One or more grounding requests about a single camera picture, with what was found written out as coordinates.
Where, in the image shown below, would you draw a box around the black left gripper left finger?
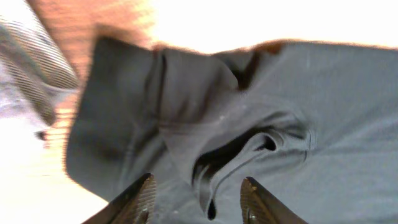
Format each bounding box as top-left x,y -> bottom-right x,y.
82,173 -> 156,224

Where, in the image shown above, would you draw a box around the folded grey trousers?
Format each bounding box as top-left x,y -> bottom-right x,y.
1,15 -> 79,133

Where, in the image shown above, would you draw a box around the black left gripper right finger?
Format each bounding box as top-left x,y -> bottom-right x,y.
240,177 -> 308,224

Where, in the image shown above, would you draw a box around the black t-shirt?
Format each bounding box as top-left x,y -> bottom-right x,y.
66,39 -> 397,223

